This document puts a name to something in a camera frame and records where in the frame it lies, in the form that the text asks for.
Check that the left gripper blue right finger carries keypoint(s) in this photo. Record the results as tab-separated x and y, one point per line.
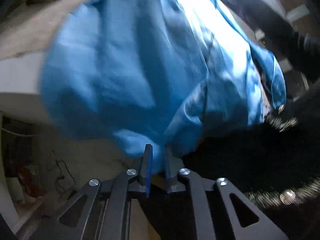
170	170

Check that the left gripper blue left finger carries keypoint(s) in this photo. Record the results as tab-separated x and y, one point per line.
145	171

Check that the blue shiny jacket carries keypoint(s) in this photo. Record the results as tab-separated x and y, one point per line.
157	72

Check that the plaid woven table cloth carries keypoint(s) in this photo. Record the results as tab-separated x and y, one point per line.
32	29

